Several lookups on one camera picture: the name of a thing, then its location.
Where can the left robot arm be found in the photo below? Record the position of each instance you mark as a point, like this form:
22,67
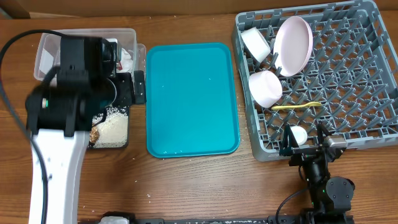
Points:
60,114

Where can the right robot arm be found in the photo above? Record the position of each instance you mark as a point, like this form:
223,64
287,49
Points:
330,196

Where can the white napkin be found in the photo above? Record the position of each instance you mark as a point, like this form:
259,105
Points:
126,63

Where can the brown food scrap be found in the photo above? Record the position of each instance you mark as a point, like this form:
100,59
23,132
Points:
94,135

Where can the yellow plastic spoon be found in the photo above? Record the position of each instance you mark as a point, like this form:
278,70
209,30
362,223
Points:
290,107

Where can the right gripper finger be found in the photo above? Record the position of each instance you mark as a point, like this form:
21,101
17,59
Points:
288,142
322,132

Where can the white bowl with food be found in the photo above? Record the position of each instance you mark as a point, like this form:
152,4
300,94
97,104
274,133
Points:
265,88

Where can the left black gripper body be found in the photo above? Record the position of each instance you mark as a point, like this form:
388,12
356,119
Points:
120,89

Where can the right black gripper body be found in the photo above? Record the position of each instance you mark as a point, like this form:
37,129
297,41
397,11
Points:
303,157

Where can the black plastic tray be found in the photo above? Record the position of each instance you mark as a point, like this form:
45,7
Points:
124,140

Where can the small white bowl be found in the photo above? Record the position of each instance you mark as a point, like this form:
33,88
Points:
256,44

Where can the clear plastic bin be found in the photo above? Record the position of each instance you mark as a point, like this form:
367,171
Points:
49,50

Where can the white plastic cup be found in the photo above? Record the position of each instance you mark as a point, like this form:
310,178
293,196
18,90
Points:
300,134

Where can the white rice pile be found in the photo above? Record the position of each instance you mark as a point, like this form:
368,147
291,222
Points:
112,129

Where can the large white plate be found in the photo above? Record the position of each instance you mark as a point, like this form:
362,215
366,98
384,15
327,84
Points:
293,44

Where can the grey dishwasher rack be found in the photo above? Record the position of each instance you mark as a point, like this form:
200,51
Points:
352,72

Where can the teal plastic tray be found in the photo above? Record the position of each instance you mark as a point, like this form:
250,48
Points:
191,107

